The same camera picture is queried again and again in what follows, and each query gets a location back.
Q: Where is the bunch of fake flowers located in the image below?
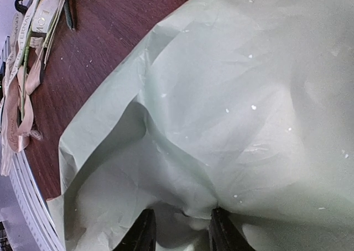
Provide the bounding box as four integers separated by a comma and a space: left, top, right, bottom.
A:
11, 0, 75, 120

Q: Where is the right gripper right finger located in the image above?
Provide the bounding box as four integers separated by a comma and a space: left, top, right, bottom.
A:
209, 208, 254, 251

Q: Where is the beige printed ribbon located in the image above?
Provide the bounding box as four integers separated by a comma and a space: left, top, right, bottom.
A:
1, 0, 74, 176

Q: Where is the green wrapping paper sheet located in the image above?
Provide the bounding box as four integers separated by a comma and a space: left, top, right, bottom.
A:
48, 0, 353, 250

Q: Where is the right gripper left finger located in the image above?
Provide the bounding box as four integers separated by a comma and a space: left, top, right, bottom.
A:
113, 208, 157, 251

